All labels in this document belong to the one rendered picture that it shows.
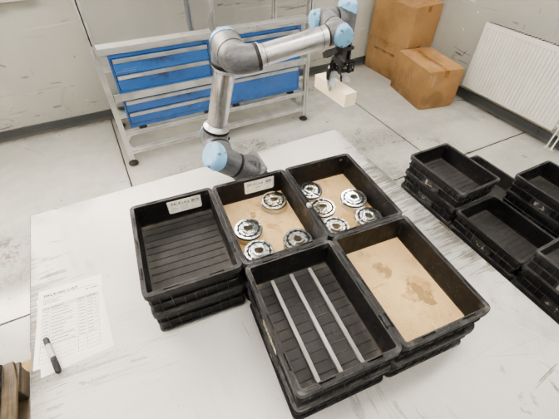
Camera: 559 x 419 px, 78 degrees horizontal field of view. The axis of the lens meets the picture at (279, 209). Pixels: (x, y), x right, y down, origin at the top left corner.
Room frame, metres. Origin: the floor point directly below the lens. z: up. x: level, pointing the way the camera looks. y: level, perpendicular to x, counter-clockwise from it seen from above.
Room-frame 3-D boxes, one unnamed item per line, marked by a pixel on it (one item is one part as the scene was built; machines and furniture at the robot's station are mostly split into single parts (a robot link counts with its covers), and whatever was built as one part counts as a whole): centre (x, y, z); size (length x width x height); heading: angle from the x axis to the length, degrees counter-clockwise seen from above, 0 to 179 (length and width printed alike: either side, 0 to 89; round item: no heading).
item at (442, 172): (1.57, -0.99, 0.37); 0.40 x 0.30 x 0.45; 27
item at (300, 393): (0.50, -0.11, 0.92); 0.40 x 0.30 x 0.02; 23
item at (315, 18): (1.46, -0.17, 1.38); 0.11 x 0.11 x 0.08; 21
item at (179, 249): (0.75, 0.32, 0.87); 0.40 x 0.30 x 0.11; 23
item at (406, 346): (0.61, -0.38, 0.92); 0.40 x 0.30 x 0.02; 23
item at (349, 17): (1.51, -0.26, 1.38); 0.09 x 0.08 x 0.11; 111
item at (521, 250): (1.22, -1.18, 0.31); 0.40 x 0.30 x 0.34; 28
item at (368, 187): (0.98, -0.23, 0.87); 0.40 x 0.30 x 0.11; 23
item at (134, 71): (2.54, 0.86, 0.60); 0.72 x 0.03 x 0.56; 117
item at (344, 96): (1.53, -0.25, 1.07); 0.24 x 0.06 x 0.06; 30
